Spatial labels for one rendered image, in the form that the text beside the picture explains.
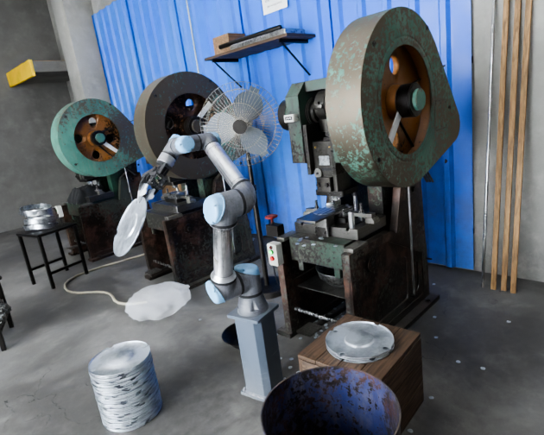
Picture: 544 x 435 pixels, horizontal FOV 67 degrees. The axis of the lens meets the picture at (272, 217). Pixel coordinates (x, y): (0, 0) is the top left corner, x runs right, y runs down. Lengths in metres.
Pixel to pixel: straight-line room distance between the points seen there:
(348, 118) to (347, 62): 0.23
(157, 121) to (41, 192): 5.38
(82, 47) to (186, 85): 3.87
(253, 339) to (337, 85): 1.22
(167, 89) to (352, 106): 1.79
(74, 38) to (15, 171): 2.57
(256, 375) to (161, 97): 2.05
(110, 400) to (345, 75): 1.79
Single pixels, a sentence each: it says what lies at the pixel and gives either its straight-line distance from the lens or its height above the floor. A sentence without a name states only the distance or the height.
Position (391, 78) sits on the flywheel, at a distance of 2.15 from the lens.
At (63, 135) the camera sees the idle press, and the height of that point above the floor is 1.41.
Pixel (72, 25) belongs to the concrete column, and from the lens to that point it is 7.09.
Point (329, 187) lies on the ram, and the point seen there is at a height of 0.92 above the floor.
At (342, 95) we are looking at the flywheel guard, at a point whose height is 1.39.
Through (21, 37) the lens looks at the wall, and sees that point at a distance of 8.58.
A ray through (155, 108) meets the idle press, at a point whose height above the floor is 1.49.
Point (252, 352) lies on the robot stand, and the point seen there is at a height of 0.26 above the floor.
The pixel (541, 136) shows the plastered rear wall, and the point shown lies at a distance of 3.15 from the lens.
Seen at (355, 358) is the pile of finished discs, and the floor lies 0.37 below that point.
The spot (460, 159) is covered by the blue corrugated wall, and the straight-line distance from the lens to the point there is 3.27.
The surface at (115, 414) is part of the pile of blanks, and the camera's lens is 2.27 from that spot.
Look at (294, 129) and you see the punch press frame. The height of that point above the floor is 1.25.
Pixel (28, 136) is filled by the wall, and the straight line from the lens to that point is 8.32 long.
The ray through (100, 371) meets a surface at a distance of 2.20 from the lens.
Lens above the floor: 1.37
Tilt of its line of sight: 14 degrees down
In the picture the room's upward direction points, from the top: 8 degrees counter-clockwise
